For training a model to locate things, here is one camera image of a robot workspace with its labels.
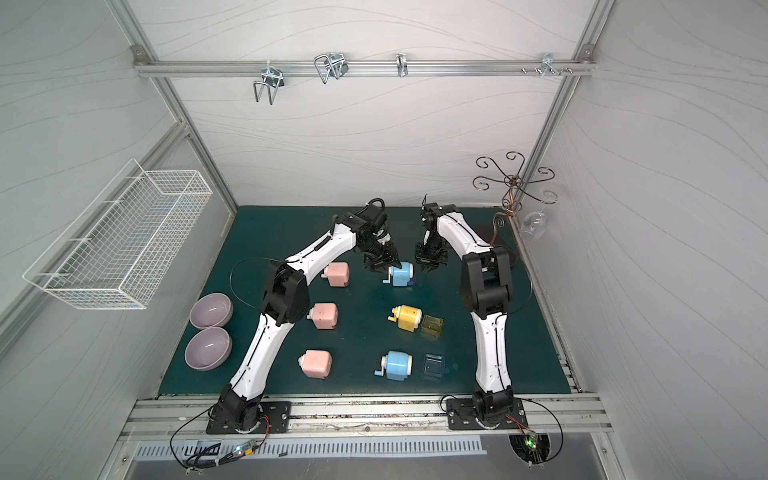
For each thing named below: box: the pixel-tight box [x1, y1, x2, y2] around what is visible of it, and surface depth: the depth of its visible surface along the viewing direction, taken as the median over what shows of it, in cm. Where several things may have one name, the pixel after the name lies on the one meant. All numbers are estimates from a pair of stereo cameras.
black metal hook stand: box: [473, 151, 558, 243], surface depth 88 cm
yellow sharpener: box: [387, 305, 422, 332], surface depth 86 cm
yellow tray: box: [421, 315, 444, 338], surface depth 90 cm
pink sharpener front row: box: [298, 349, 332, 379], surface depth 78 cm
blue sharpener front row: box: [374, 351, 413, 381], surface depth 77 cm
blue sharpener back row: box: [382, 262, 414, 287], surface depth 96 cm
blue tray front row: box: [424, 353, 445, 377], surface depth 84 cm
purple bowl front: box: [184, 327, 233, 372], surface depth 83 cm
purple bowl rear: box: [189, 292, 234, 330], surface depth 90 cm
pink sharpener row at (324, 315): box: [307, 303, 338, 330], surface depth 86 cm
